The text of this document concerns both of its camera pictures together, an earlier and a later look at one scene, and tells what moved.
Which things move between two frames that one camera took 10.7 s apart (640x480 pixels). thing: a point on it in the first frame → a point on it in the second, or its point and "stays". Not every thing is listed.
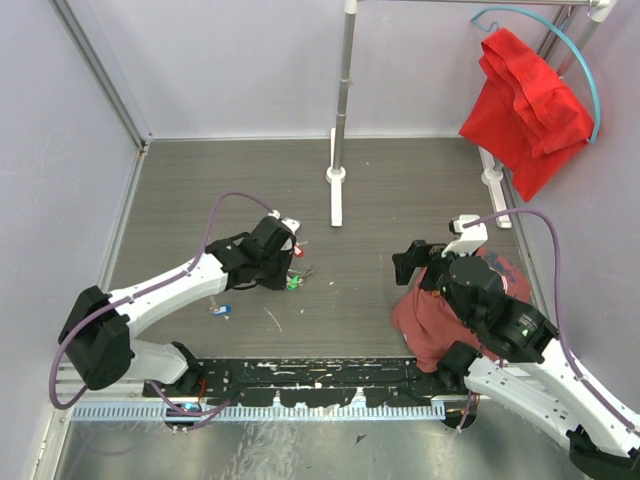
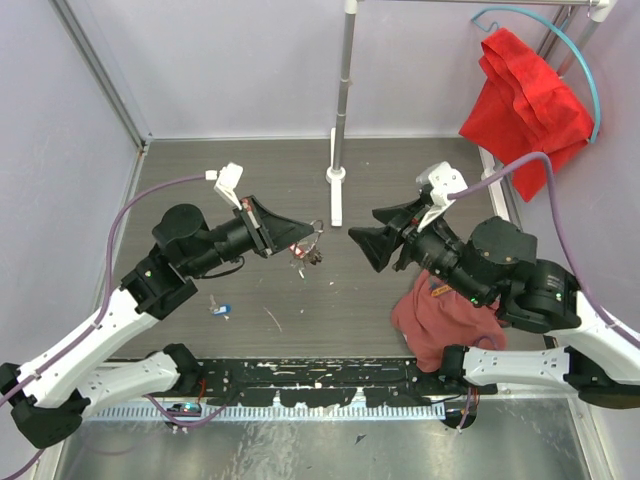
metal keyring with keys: (295, 279) → (305, 250)
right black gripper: (418, 254) → (374, 241)
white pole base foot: (336, 178) stays
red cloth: (526, 115) stays
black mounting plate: (316, 381) stays
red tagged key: (298, 250) stays
